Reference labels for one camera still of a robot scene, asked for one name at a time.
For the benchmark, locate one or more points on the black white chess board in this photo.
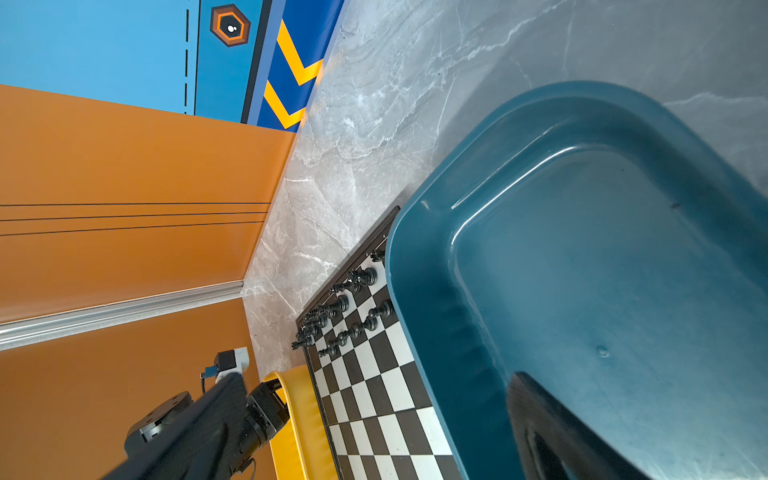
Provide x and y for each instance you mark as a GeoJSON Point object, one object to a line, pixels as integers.
{"type": "Point", "coordinates": [379, 418]}

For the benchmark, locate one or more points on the black chess piece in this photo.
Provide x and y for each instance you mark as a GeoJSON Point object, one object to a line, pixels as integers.
{"type": "Point", "coordinates": [366, 277]}

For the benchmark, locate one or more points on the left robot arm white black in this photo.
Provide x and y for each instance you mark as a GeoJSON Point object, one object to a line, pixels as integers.
{"type": "Point", "coordinates": [213, 437]}

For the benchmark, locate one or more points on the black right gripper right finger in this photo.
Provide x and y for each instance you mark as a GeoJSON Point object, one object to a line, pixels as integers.
{"type": "Point", "coordinates": [553, 443]}

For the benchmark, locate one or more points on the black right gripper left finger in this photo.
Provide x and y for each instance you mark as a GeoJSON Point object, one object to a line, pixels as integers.
{"type": "Point", "coordinates": [182, 439]}

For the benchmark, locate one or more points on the aluminium corner post left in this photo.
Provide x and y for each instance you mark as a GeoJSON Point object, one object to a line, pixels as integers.
{"type": "Point", "coordinates": [25, 332]}

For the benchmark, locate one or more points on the yellow plastic tray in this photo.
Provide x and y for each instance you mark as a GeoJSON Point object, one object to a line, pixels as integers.
{"type": "Point", "coordinates": [301, 450]}

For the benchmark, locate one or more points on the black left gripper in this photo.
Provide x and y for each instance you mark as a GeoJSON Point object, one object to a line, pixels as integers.
{"type": "Point", "coordinates": [268, 412]}

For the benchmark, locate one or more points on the teal plastic tray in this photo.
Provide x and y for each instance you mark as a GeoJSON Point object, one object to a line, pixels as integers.
{"type": "Point", "coordinates": [583, 235]}

